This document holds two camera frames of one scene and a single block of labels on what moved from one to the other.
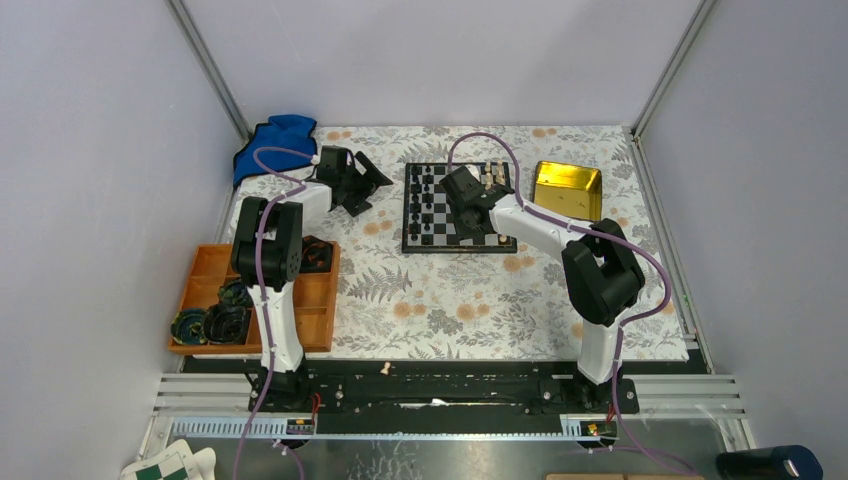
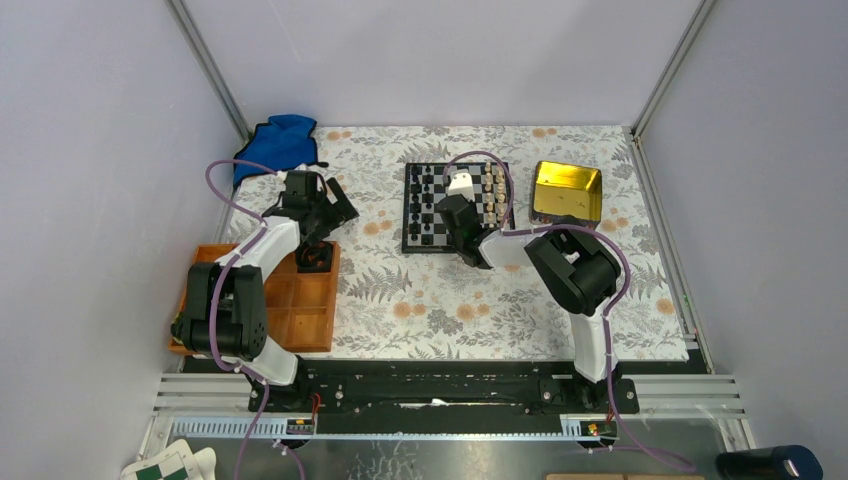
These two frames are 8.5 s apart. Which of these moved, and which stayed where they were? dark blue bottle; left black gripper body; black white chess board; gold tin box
Moved: left black gripper body
Stayed: black white chess board; dark blue bottle; gold tin box
